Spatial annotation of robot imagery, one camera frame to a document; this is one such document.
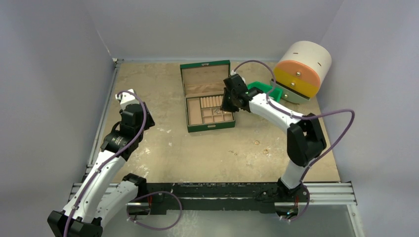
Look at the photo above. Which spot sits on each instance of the green plastic bin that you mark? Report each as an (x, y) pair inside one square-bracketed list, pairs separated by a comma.
[(276, 94)]

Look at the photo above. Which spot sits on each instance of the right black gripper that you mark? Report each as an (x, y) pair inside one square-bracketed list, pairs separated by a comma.
[(231, 97)]

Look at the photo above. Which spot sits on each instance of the green jewelry box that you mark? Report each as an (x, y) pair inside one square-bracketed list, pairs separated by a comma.
[(205, 79)]

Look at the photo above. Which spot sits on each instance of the aluminium frame rail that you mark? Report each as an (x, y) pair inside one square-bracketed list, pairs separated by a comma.
[(107, 114)]

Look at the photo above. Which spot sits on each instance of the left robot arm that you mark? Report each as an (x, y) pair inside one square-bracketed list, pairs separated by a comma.
[(89, 211)]

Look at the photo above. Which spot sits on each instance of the round drawer cabinet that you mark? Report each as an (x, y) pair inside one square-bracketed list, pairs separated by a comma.
[(301, 71)]

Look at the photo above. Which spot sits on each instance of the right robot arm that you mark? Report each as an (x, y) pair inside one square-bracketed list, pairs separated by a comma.
[(305, 138)]

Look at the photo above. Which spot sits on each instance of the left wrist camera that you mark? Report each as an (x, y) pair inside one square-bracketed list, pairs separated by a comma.
[(126, 99)]

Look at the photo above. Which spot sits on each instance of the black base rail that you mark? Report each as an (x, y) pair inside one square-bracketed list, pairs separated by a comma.
[(264, 197)]

